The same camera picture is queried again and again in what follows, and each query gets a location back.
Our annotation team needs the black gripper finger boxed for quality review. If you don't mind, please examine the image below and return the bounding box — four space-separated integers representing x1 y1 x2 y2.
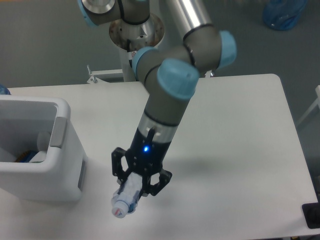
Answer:
111 147 134 185
139 168 173 197

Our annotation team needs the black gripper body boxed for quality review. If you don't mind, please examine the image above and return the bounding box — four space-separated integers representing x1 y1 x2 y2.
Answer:
125 129 173 178

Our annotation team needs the clear plastic water bottle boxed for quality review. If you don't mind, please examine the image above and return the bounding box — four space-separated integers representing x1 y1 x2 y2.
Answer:
111 172 143 219

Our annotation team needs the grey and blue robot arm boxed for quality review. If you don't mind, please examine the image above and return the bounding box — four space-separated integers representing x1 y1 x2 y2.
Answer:
78 0 237 197

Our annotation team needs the white plastic trash can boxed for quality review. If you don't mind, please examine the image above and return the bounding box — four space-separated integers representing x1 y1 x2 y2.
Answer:
0 95 87 202

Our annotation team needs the blue trash in can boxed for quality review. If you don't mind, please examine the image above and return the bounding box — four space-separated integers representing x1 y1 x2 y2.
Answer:
15 150 38 163

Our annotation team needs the blue object at left edge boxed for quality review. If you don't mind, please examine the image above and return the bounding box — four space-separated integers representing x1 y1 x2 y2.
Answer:
0 84 11 95

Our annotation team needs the black clamp at table edge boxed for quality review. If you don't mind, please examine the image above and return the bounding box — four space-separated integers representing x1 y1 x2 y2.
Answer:
302 202 320 229

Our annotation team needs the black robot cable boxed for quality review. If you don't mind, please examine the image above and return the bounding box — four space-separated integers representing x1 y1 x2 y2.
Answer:
126 38 136 71

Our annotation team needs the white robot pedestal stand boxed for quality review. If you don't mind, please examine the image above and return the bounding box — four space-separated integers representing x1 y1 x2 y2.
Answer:
85 12 216 85

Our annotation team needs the white furniture frame right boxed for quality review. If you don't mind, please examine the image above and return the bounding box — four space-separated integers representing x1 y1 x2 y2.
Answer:
296 85 320 130

